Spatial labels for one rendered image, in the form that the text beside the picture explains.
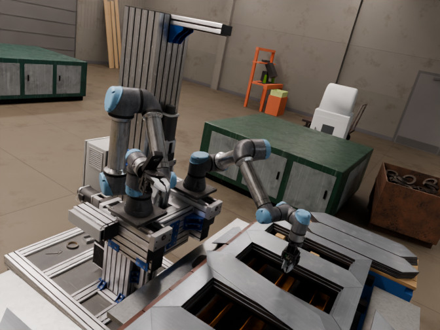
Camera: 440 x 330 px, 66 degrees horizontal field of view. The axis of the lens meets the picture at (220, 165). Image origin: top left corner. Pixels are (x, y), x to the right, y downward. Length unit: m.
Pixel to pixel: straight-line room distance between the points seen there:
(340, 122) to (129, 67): 5.40
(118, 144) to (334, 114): 5.63
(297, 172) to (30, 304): 3.46
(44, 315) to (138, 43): 1.31
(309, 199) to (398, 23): 8.29
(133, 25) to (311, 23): 10.71
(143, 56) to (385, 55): 10.29
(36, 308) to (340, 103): 6.33
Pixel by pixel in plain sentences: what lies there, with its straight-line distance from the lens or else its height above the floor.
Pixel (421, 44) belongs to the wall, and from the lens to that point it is 11.67.
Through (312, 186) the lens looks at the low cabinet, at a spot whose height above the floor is 0.52.
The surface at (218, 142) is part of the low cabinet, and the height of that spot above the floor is 0.61.
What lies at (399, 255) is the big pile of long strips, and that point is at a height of 0.85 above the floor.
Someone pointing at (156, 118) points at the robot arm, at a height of 1.57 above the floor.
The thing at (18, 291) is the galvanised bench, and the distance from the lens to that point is 1.40.
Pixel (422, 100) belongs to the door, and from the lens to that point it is 11.57.
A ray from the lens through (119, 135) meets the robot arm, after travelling 1.63.
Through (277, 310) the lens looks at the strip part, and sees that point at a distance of 1.72.
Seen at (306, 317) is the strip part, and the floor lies 0.87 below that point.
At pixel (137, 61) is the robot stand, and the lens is 1.91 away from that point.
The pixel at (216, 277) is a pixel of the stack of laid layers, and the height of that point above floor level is 0.86.
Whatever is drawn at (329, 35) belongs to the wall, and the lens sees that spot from 12.16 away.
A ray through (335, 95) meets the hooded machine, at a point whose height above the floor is 1.36.
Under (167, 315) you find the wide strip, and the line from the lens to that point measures 1.56.
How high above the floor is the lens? 1.97
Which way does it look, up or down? 20 degrees down
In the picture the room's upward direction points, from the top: 12 degrees clockwise
